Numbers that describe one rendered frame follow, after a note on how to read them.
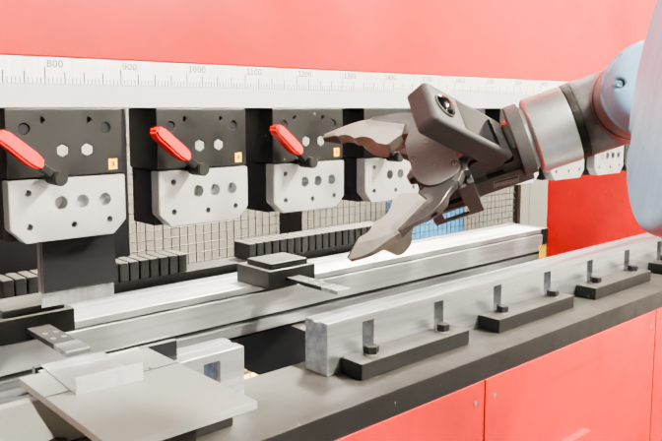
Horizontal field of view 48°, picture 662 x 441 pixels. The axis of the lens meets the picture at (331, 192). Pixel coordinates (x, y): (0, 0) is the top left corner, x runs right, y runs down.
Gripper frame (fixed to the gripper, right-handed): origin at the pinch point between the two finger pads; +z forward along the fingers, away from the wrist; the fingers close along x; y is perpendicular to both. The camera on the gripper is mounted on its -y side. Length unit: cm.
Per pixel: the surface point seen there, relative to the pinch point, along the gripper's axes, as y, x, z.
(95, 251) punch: 13.0, 12.2, 37.1
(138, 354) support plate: 23.6, 0.8, 37.5
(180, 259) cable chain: 59, 36, 49
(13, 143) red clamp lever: -7.4, 15.9, 33.7
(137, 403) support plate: 12.3, -10.6, 30.7
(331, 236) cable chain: 92, 49, 25
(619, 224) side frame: 198, 78, -54
